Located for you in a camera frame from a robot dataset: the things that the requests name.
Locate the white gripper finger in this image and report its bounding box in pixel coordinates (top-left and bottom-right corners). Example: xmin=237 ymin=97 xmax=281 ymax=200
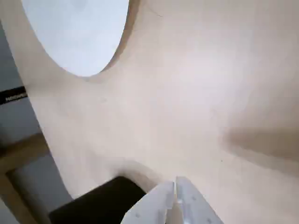
xmin=120 ymin=181 xmax=175 ymax=224
xmin=172 ymin=175 xmax=223 ymax=224

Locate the black strap with white print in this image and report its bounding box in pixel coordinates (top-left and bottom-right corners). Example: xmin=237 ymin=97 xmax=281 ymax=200
xmin=0 ymin=85 xmax=28 ymax=106

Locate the white round plate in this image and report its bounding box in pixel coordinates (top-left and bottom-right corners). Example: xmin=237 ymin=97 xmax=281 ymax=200
xmin=21 ymin=0 xmax=130 ymax=77

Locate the black bin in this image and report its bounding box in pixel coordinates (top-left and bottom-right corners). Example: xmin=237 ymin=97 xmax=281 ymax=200
xmin=50 ymin=175 xmax=148 ymax=224

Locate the wooden furniture frame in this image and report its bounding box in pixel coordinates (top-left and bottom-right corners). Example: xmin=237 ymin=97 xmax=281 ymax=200
xmin=0 ymin=132 xmax=51 ymax=224

